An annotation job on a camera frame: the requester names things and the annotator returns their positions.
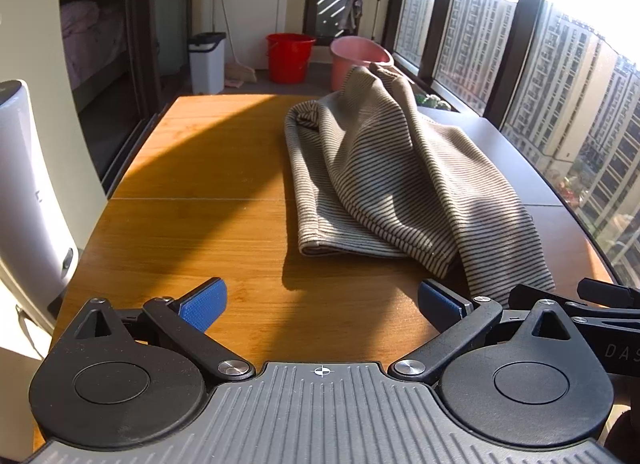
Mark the sliding glass door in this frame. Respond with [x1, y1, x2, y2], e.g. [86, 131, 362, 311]
[59, 0, 168, 195]

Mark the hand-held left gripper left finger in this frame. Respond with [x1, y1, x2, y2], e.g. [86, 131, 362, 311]
[64, 277, 257, 384]

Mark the striped knit garment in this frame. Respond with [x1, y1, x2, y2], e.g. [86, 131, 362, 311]
[284, 64, 557, 295]

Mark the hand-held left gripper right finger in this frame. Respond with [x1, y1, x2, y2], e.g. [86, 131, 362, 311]
[389, 278, 592, 386]

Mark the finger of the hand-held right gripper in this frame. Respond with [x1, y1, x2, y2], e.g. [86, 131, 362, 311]
[509, 284, 592, 313]
[577, 278, 640, 308]

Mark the red plastic bucket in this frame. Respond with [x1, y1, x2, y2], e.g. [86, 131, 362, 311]
[266, 33, 316, 84]

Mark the pink plastic basin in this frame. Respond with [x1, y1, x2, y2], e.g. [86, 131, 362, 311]
[330, 38, 393, 91]

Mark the large balcony window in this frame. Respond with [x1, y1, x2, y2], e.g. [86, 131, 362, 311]
[385, 0, 640, 290]

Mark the straw broom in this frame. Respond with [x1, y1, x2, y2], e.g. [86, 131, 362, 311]
[215, 0, 257, 86]

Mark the white tower appliance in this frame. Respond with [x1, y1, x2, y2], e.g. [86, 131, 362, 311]
[0, 79, 80, 335]

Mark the white trash bin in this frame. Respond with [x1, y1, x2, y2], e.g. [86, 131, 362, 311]
[188, 32, 227, 95]

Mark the hanging grey cloth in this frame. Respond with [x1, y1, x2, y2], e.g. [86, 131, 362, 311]
[344, 0, 365, 31]

